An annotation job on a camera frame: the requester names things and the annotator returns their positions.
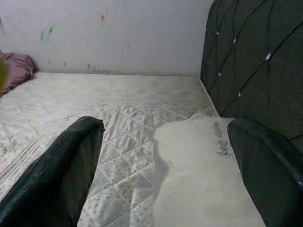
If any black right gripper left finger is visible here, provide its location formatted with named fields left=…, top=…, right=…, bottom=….
left=0, top=115, right=106, bottom=227

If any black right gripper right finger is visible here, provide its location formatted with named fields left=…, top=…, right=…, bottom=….
left=226, top=117, right=303, bottom=227

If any beige pillow green tree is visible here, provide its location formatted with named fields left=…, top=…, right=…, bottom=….
left=152, top=112, right=267, bottom=227

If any pink quilt cartoon print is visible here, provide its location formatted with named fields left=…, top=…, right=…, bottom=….
left=0, top=51, right=36, bottom=98

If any white quilted mattress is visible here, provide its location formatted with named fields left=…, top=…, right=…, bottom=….
left=0, top=71, right=221, bottom=227

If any dark tufted headboard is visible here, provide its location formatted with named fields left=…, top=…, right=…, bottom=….
left=199, top=0, right=303, bottom=148

